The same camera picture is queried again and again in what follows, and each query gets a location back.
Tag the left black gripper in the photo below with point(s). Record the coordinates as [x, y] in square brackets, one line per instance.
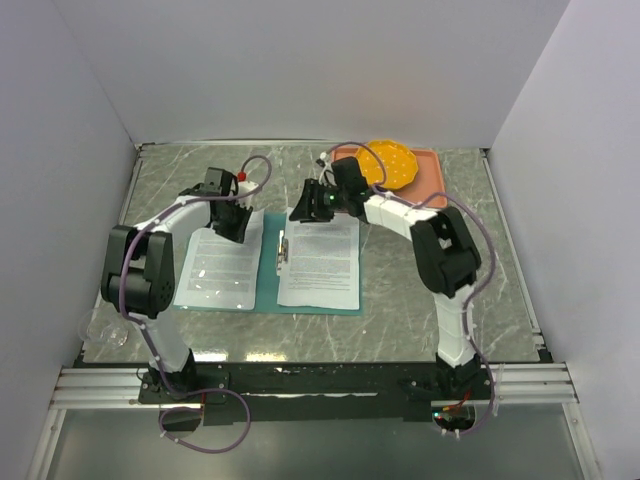
[239, 232]

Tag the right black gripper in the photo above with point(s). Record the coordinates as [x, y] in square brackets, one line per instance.
[304, 212]

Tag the teal file folder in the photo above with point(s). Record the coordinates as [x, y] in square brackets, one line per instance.
[268, 280]

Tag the printed paper sheet top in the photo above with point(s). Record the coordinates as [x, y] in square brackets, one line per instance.
[218, 274]

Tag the printed paper sheet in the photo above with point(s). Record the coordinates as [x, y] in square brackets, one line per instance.
[321, 268]
[218, 274]

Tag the printed paper sheet bottom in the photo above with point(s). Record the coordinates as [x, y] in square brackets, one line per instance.
[321, 268]

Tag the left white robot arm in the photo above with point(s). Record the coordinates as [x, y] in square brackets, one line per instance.
[138, 276]

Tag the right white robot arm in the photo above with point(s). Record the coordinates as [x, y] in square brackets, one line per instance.
[446, 255]

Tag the silver folder clip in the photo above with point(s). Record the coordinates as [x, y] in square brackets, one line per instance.
[282, 252]

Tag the orange dotted plate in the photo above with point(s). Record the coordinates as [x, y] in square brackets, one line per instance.
[397, 168]

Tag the pink rectangular tray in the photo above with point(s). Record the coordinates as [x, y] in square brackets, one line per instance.
[428, 180]

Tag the clear glass cup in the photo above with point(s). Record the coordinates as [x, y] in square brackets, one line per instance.
[103, 327]

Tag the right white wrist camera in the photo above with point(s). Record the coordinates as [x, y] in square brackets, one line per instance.
[325, 176]

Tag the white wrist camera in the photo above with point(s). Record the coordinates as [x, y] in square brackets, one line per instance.
[325, 176]
[247, 190]

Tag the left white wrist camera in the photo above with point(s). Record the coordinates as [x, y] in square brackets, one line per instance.
[247, 190]

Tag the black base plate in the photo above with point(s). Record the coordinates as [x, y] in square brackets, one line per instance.
[226, 393]

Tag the aluminium frame rail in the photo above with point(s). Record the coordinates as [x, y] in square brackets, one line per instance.
[112, 388]

